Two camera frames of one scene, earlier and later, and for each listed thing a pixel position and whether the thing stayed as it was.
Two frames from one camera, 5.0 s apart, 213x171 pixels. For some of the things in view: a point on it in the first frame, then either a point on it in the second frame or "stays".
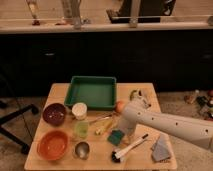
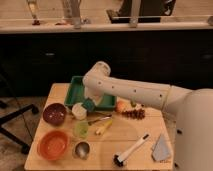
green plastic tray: [97, 93] stays
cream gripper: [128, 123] → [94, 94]
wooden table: [89, 139] stays
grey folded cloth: [161, 149] stays
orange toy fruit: [120, 106] stays
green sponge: [115, 136] → [88, 104]
